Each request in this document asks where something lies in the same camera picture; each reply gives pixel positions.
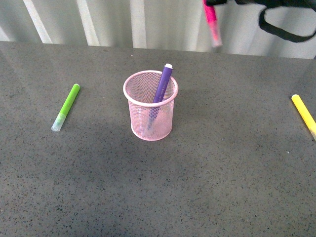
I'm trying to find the purple highlighter pen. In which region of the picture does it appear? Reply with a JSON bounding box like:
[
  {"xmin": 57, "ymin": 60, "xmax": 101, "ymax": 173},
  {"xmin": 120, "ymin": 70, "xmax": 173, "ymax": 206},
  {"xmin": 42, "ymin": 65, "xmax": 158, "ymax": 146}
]
[{"xmin": 147, "ymin": 63, "xmax": 173, "ymax": 130}]

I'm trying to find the pink highlighter pen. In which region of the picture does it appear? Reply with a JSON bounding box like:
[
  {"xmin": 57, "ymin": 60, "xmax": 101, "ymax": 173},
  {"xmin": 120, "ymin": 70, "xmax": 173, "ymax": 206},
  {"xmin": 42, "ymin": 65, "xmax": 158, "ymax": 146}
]
[{"xmin": 203, "ymin": 0, "xmax": 222, "ymax": 47}]

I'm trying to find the pink mesh pen cup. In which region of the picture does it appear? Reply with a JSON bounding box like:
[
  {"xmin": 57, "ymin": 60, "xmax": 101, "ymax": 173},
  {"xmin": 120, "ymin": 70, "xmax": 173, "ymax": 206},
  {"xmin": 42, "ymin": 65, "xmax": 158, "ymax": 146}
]
[{"xmin": 123, "ymin": 70, "xmax": 179, "ymax": 141}]

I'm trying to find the white pleated curtain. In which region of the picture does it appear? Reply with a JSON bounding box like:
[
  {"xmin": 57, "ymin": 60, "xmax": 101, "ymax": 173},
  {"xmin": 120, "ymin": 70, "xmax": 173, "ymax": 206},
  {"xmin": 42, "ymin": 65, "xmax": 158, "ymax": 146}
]
[{"xmin": 0, "ymin": 0, "xmax": 316, "ymax": 59}]

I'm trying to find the green highlighter pen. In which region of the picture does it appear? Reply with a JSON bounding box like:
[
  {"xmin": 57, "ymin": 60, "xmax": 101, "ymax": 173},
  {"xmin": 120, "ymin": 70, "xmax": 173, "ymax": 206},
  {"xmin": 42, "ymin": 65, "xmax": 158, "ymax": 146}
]
[{"xmin": 51, "ymin": 83, "xmax": 80, "ymax": 132}]

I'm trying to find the yellow highlighter pen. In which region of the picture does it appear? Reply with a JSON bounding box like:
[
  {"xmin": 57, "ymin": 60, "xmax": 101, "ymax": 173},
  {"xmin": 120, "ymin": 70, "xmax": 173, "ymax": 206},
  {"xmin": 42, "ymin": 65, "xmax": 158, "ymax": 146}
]
[{"xmin": 291, "ymin": 94, "xmax": 316, "ymax": 140}]

